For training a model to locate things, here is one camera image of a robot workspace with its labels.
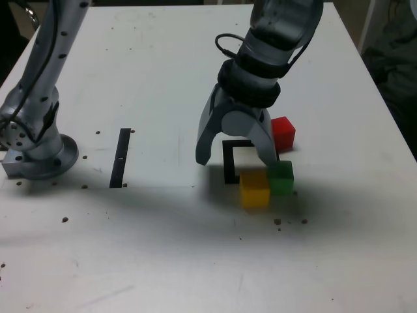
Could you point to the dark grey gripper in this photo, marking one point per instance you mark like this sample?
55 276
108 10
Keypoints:
238 105

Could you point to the red cube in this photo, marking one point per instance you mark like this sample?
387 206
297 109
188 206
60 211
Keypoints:
285 133

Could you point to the yellow cube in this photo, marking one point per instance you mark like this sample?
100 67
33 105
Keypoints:
254 192

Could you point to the green cube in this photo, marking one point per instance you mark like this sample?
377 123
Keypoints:
281 182

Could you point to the black tape square outline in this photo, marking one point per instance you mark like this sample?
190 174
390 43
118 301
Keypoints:
229 163

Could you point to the black tape strip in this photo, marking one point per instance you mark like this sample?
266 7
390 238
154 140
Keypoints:
120 159

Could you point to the person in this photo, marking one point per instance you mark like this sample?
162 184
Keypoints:
400 71

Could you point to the white furniture post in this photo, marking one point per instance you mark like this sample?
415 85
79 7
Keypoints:
369 23

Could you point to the chrome metal tube frame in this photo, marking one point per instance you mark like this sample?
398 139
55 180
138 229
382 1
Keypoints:
35 19

